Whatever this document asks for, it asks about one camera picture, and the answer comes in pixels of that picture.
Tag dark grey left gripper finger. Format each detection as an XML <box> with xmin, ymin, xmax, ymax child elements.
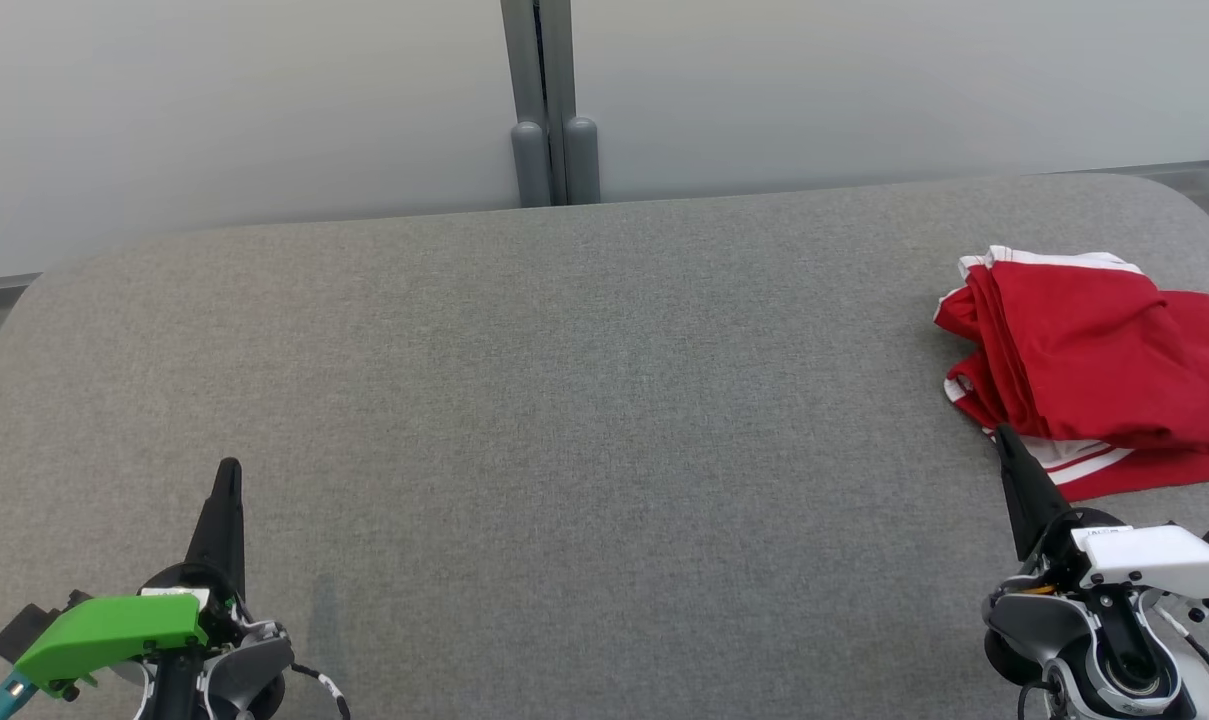
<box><xmin>184</xmin><ymin>458</ymin><xmax>247</xmax><ymax>601</ymax></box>

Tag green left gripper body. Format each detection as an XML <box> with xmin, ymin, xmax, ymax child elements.
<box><xmin>14</xmin><ymin>563</ymin><xmax>255</xmax><ymax>698</ymax></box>

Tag grey partition post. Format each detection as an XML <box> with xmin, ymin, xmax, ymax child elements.
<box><xmin>501</xmin><ymin>0</ymin><xmax>602</xmax><ymax>208</ymax></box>

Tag teal left cable connector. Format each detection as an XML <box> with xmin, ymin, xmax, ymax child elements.
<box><xmin>0</xmin><ymin>672</ymin><xmax>37</xmax><ymax>720</ymax></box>

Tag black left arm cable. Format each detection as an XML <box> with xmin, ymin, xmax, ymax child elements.
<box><xmin>289</xmin><ymin>660</ymin><xmax>353</xmax><ymax>720</ymax></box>

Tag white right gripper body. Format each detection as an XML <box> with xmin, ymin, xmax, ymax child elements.
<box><xmin>1039</xmin><ymin>510</ymin><xmax>1209</xmax><ymax>601</ymax></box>

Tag red shorts with white trim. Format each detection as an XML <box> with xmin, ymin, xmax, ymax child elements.
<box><xmin>934</xmin><ymin>245</ymin><xmax>1209</xmax><ymax>456</ymax></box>

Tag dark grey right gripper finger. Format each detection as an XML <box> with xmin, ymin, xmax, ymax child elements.
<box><xmin>994</xmin><ymin>425</ymin><xmax>1073</xmax><ymax>561</ymax></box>

